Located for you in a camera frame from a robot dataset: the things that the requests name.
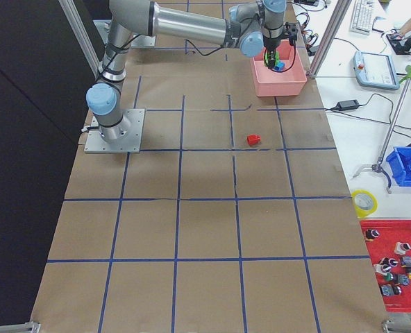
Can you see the red parts tray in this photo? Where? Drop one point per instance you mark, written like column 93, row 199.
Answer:
column 389, row 246

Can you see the green toy block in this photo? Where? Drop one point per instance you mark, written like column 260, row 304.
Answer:
column 273, row 54

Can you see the teach pendant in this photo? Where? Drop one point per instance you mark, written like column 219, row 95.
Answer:
column 375, row 70

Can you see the blue storage bin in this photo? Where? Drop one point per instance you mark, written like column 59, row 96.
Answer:
column 399, row 161

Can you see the yellow tape roll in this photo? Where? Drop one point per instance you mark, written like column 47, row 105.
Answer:
column 364, row 203

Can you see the red toy block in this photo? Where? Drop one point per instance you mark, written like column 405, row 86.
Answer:
column 253, row 139

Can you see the black power brick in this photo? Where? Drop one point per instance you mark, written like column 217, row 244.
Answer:
column 346, row 105

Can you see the pink plastic box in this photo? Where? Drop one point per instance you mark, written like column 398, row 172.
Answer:
column 273, row 83

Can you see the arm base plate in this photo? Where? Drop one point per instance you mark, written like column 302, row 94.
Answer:
column 125, row 137

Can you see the white keyboard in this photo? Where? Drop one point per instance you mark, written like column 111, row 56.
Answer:
column 362, row 17

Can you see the blue toy block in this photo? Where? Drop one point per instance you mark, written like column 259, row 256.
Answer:
column 279, row 66

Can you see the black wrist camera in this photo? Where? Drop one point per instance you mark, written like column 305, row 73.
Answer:
column 292, row 30

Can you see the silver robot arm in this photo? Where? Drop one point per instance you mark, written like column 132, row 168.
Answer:
column 250, row 27

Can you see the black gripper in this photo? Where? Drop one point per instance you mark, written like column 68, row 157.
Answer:
column 270, row 44

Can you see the metal reacher grabber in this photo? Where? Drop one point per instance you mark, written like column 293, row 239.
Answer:
column 377, row 167

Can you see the aluminium frame post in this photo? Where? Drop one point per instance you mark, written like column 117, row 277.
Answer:
column 334, row 24

